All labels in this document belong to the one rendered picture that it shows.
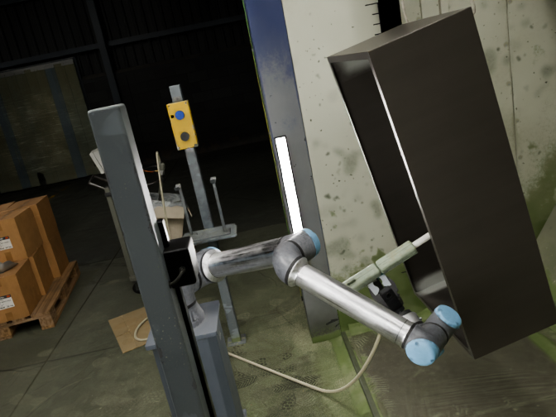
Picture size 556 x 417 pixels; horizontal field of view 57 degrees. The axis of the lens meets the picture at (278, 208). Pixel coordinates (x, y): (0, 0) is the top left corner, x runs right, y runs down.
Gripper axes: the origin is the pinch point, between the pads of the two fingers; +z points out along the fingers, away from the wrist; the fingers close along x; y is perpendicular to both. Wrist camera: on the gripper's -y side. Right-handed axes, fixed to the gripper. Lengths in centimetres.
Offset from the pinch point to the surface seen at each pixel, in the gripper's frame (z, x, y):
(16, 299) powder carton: 195, -228, 98
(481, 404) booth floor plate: -47, 8, 77
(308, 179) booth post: 88, 5, 46
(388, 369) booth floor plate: -7, -18, 93
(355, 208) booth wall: 69, 18, 69
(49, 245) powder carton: 266, -216, 138
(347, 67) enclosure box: 74, 43, -22
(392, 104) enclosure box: 21, 35, -51
